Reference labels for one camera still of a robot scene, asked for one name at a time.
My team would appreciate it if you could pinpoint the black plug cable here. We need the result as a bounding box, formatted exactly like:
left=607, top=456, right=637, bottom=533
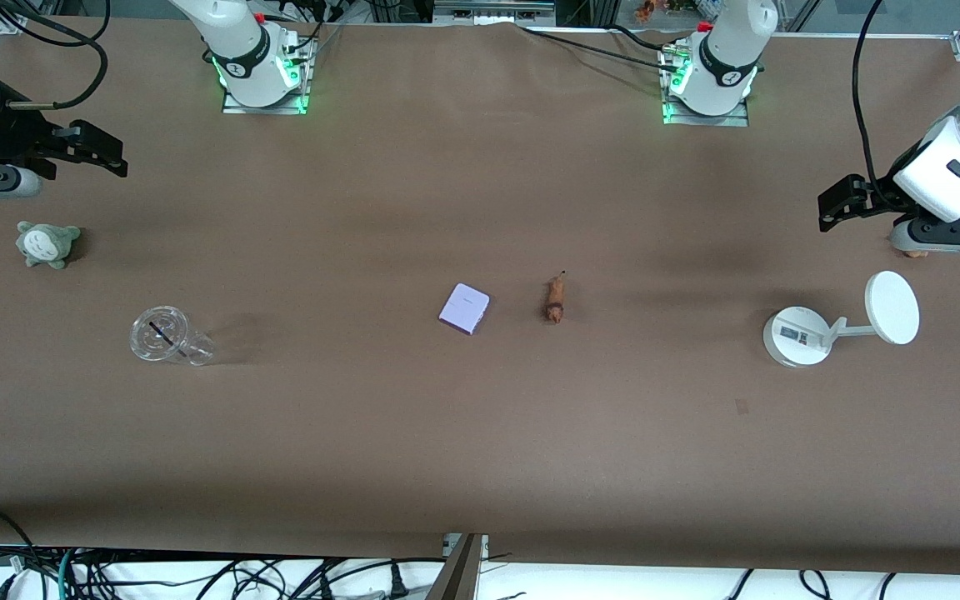
left=313, top=558, right=411, bottom=600

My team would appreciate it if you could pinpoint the white round-base stand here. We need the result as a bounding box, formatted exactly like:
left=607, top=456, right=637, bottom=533
left=762, top=270, right=921, bottom=369

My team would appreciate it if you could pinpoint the green floor cable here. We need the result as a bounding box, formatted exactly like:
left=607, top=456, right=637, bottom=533
left=57, top=547, right=83, bottom=600

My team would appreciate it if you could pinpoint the brown table cover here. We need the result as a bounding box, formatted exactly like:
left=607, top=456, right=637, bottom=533
left=0, top=17, right=960, bottom=578

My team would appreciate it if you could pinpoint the grey totoro plush toy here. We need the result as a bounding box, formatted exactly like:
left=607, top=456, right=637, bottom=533
left=16, top=221, right=82, bottom=270

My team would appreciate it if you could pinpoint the lilac phone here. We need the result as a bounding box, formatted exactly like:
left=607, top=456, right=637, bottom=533
left=438, top=283, right=491, bottom=336

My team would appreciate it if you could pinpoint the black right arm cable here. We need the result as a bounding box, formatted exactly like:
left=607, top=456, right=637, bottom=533
left=0, top=0, right=111, bottom=113

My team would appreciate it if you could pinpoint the dark table support beam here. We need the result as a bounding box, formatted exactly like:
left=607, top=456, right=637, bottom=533
left=425, top=533, right=488, bottom=600

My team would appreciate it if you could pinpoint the clear plastic cup with lid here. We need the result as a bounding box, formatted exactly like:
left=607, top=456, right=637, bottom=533
left=129, top=305, right=217, bottom=368

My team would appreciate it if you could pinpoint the brown lion statue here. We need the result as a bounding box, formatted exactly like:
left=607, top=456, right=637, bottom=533
left=543, top=270, right=570, bottom=326

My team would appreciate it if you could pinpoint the black cable on table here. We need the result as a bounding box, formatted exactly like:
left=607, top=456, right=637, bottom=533
left=520, top=25, right=683, bottom=64

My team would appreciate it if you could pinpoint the black straw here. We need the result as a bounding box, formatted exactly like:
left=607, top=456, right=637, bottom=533
left=149, top=321, right=189, bottom=358

